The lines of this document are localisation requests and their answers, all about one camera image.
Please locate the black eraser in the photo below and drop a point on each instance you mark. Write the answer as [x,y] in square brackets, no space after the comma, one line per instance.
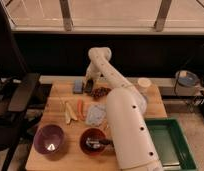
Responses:
[89,86]

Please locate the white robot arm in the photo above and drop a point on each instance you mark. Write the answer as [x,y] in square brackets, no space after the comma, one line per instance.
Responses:
[125,108]

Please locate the white plastic cup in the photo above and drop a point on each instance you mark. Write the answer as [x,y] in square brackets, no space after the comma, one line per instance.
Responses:
[143,84]

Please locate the purple grapes bunch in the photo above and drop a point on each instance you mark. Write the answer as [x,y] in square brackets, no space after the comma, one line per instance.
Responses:
[100,92]

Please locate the blue sponge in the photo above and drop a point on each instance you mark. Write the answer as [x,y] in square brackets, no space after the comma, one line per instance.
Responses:
[78,87]

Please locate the blue grey cloth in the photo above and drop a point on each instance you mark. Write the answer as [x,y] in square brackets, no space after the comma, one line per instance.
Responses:
[95,115]

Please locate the orange carrot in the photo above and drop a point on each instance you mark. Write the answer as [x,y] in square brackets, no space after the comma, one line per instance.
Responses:
[80,109]

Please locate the red bowl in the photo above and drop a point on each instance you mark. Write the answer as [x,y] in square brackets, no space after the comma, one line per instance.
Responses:
[91,133]

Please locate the wooden table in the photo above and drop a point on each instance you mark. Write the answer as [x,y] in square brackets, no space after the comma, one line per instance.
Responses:
[70,156]

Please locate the purple bowl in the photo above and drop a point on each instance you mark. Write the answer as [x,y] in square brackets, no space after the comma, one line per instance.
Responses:
[48,139]

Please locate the blue bowl in background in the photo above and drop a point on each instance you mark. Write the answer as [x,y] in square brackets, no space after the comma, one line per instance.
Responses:
[187,78]

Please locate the black office chair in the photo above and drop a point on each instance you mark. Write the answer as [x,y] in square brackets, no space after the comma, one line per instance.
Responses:
[17,87]

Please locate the green plastic tray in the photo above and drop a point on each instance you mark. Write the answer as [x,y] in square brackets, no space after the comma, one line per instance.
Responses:
[171,145]

